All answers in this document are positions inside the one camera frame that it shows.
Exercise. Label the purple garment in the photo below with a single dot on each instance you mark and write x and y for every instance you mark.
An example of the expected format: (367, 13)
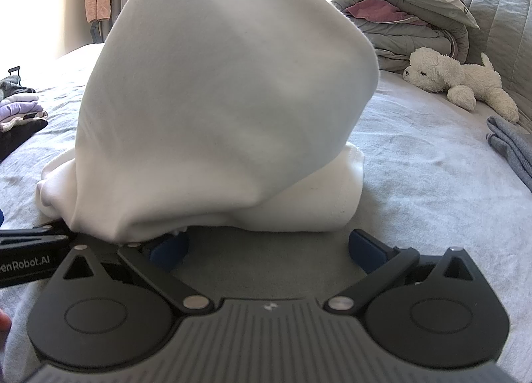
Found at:
(18, 109)

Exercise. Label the black garment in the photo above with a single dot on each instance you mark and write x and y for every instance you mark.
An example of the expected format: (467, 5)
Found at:
(16, 138)

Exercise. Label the bed with grey sheet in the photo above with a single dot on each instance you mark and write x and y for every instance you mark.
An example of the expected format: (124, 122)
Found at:
(415, 183)

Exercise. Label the folded grey garment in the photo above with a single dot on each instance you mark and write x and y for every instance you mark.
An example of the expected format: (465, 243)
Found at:
(513, 146)

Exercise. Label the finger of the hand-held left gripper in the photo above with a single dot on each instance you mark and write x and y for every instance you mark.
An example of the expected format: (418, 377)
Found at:
(33, 237)

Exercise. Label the grey fleece garment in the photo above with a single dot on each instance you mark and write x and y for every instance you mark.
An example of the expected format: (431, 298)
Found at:
(10, 88)

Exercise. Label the white long-sleeve shirt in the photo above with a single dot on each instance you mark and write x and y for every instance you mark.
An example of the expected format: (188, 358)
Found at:
(228, 96)

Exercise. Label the white plush dog toy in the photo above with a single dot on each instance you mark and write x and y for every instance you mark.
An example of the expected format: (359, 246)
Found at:
(469, 79)

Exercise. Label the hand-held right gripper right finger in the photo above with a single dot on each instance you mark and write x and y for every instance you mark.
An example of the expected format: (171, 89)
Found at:
(365, 251)

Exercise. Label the white folded garment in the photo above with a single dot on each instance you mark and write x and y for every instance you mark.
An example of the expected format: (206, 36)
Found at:
(18, 99)

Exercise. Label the grey quilted headboard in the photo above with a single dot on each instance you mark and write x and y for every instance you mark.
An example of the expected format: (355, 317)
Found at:
(498, 0)

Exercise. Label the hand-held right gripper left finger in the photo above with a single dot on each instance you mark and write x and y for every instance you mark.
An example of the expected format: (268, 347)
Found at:
(166, 251)

